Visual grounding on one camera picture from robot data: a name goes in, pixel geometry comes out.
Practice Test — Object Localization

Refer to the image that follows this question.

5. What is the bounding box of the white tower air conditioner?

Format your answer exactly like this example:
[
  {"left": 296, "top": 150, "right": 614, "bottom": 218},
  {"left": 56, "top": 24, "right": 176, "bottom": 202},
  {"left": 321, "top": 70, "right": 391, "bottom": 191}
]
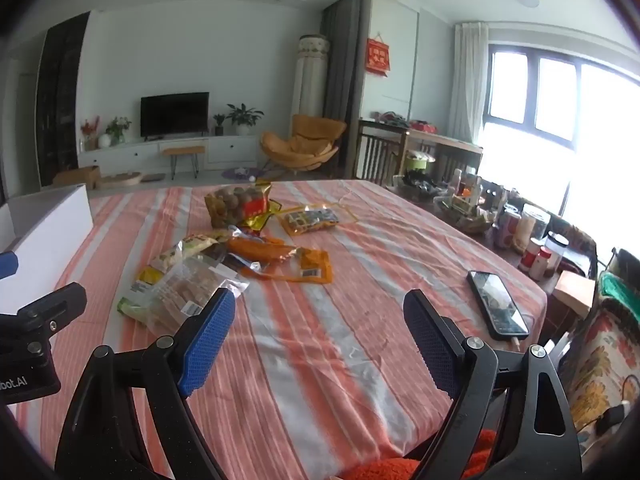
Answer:
[{"left": 291, "top": 34, "right": 330, "bottom": 126}]

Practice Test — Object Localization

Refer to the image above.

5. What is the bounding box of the orange sausage vacuum pack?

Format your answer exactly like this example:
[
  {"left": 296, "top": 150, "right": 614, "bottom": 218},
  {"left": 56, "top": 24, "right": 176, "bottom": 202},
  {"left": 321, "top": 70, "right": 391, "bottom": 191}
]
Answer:
[{"left": 220, "top": 227, "right": 301, "bottom": 276}]

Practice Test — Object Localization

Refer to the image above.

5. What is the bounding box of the wooden oval tray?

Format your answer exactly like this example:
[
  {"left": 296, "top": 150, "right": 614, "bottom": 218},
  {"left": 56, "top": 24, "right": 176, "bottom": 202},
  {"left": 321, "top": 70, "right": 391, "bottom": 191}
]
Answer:
[{"left": 97, "top": 171, "right": 143, "bottom": 190}]

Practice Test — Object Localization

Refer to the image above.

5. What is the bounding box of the red patterned can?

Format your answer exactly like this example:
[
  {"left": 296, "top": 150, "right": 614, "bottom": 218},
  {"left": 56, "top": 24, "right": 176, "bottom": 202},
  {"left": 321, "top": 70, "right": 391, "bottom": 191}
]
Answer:
[{"left": 495, "top": 207, "right": 523, "bottom": 251}]

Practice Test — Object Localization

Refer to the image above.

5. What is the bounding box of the black smartphone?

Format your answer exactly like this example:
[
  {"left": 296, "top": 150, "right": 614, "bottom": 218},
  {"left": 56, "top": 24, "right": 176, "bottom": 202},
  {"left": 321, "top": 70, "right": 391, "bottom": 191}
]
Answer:
[{"left": 466, "top": 270, "right": 531, "bottom": 342}]

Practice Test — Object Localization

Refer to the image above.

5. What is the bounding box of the green round container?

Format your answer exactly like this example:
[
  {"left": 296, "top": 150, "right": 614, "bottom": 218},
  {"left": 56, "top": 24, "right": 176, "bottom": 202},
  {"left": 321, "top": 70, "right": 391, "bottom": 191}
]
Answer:
[{"left": 405, "top": 152, "right": 436, "bottom": 173}]

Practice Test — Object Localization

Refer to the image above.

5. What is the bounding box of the black television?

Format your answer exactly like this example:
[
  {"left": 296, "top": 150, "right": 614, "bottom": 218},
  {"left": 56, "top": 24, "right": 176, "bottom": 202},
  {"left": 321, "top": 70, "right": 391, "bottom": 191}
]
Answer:
[{"left": 140, "top": 92, "right": 210, "bottom": 138}]

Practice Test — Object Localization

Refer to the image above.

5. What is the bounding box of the brown cardboard box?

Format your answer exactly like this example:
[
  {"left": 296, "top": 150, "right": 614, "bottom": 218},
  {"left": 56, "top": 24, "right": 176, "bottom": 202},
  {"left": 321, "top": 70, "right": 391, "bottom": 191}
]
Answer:
[{"left": 51, "top": 165, "right": 101, "bottom": 191}]

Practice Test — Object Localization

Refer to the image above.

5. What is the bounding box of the bag of brown round nuts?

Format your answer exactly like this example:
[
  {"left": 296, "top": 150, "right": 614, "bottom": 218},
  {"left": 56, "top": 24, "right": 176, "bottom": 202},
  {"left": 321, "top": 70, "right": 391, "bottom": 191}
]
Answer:
[{"left": 204, "top": 183, "right": 273, "bottom": 228}]

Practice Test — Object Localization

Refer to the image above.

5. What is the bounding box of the white curtain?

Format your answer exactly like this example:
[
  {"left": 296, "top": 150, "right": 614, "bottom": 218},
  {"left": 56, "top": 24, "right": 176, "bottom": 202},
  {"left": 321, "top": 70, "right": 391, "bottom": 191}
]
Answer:
[{"left": 448, "top": 22, "right": 490, "bottom": 143}]

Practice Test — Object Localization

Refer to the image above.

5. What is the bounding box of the dark-framed window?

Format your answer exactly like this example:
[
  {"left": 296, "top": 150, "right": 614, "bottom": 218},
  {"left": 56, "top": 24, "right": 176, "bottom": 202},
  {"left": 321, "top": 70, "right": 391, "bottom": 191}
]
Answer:
[{"left": 480, "top": 44, "right": 640, "bottom": 261}]

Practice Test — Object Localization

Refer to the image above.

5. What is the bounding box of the dark wooden railed crib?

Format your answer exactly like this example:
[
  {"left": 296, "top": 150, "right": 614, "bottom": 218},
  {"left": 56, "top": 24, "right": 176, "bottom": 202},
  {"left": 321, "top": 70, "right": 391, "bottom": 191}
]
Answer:
[{"left": 356, "top": 119, "right": 411, "bottom": 186}]

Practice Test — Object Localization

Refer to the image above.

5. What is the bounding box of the purple round mat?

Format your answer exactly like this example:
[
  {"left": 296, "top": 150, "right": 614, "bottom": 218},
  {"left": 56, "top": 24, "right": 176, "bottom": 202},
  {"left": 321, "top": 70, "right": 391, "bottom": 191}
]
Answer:
[{"left": 221, "top": 166, "right": 263, "bottom": 181}]

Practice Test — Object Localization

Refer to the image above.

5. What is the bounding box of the gold foil snack packet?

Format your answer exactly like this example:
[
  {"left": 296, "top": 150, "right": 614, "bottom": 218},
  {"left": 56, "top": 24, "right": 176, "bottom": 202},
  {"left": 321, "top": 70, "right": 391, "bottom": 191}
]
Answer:
[{"left": 240, "top": 199, "right": 285, "bottom": 233}]

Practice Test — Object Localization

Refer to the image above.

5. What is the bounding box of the large potted plant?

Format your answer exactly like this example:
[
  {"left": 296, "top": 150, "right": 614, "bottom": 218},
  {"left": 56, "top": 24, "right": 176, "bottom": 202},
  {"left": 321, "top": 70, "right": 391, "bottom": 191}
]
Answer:
[{"left": 226, "top": 103, "right": 265, "bottom": 136}]

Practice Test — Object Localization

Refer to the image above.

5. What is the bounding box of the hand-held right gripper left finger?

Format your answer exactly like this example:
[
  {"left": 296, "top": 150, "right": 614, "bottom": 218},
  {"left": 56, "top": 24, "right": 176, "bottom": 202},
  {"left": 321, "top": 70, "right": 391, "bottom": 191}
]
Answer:
[{"left": 54, "top": 287, "right": 237, "bottom": 480}]

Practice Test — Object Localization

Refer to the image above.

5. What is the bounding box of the yellow-edged clear snack packet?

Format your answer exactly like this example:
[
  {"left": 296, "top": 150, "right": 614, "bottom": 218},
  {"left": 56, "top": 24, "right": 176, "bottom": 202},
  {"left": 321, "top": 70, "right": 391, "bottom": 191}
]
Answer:
[{"left": 276, "top": 201, "right": 358, "bottom": 237}]

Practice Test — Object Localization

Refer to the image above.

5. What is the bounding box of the pale yellow cracker packet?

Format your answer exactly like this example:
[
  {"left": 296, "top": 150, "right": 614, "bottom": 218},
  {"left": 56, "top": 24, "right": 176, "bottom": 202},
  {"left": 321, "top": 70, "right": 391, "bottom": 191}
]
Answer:
[{"left": 150, "top": 230, "right": 231, "bottom": 271}]

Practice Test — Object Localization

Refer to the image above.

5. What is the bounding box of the red wall calendar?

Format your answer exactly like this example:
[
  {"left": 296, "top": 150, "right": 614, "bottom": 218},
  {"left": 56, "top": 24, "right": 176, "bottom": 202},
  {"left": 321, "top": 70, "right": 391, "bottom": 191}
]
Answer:
[{"left": 366, "top": 37, "right": 391, "bottom": 78}]

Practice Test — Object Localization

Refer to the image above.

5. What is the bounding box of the white television cabinet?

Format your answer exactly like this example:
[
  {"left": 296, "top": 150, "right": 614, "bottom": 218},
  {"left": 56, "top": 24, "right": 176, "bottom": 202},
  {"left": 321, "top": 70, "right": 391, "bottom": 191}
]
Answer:
[{"left": 77, "top": 135, "right": 273, "bottom": 176}]

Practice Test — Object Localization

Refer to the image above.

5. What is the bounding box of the grey curtain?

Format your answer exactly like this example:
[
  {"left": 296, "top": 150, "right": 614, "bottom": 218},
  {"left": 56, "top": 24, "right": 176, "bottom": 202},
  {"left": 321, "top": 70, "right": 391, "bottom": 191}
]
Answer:
[{"left": 320, "top": 0, "right": 363, "bottom": 121}]

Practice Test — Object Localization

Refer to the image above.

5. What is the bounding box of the clear bread bag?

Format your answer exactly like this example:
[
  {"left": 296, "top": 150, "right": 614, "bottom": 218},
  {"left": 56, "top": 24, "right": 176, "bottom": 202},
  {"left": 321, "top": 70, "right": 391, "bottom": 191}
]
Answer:
[{"left": 116, "top": 255, "right": 250, "bottom": 333}]

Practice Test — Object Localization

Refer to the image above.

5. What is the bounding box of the wicker basket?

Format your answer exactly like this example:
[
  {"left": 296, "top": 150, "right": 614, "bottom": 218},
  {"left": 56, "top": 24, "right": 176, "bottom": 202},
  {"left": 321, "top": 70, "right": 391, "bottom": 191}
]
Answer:
[{"left": 432, "top": 195, "right": 498, "bottom": 233}]

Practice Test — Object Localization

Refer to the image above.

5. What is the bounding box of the orange lounge chair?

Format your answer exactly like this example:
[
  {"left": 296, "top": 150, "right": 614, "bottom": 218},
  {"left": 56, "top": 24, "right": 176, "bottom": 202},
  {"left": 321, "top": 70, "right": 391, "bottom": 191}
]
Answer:
[{"left": 260, "top": 114, "right": 348, "bottom": 173}]

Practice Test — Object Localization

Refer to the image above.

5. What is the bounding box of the red flower bouquet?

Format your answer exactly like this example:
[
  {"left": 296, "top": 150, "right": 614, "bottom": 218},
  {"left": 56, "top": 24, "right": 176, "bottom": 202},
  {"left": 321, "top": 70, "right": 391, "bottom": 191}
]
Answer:
[{"left": 80, "top": 116, "right": 101, "bottom": 151}]

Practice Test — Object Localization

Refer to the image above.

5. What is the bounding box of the orange fleece garment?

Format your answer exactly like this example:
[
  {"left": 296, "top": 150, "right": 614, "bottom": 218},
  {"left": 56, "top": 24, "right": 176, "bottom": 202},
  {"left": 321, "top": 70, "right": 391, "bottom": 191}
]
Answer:
[{"left": 342, "top": 427, "right": 501, "bottom": 480}]

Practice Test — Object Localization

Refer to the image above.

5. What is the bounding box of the green flower bouquet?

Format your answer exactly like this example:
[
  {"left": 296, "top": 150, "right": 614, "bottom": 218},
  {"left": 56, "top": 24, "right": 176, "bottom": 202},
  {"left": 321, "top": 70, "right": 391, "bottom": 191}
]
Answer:
[{"left": 104, "top": 116, "right": 132, "bottom": 147}]

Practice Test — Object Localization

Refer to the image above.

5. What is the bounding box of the white cardboard box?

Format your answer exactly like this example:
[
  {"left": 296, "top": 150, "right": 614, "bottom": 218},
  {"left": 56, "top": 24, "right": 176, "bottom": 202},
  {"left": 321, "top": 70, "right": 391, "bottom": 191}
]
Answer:
[{"left": 0, "top": 184, "right": 94, "bottom": 306}]

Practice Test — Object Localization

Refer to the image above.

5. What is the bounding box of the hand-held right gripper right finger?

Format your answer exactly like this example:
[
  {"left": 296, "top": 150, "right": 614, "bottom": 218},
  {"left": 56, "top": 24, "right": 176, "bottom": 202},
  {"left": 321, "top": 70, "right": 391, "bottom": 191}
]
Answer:
[{"left": 402, "top": 288, "right": 583, "bottom": 480}]

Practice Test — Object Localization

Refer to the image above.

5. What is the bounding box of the wooden stool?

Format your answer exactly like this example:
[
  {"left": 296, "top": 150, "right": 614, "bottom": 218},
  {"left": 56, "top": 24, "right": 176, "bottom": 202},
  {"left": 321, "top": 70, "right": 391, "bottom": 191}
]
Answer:
[{"left": 162, "top": 146, "right": 207, "bottom": 181}]

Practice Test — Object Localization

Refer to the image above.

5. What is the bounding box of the floral cushioned chair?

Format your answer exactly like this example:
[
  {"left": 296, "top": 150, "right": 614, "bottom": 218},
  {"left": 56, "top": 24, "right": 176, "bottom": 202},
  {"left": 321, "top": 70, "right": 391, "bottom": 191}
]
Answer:
[{"left": 570, "top": 270, "right": 640, "bottom": 431}]

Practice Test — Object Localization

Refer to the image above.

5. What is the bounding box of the dark bookshelf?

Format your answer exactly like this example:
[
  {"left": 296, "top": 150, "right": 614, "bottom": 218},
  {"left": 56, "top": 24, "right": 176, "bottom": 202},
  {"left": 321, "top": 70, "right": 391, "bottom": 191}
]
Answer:
[{"left": 37, "top": 10, "right": 91, "bottom": 188}]

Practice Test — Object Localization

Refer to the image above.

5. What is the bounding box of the clear glass jar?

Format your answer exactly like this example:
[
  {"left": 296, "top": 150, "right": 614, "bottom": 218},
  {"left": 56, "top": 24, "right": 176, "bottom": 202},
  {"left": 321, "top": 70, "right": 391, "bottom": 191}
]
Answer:
[{"left": 520, "top": 204, "right": 551, "bottom": 253}]

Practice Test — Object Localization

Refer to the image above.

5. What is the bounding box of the flat brown box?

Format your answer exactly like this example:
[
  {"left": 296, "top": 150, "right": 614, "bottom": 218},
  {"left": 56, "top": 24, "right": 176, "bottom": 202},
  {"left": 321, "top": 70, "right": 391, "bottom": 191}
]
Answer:
[{"left": 552, "top": 270, "right": 596, "bottom": 318}]

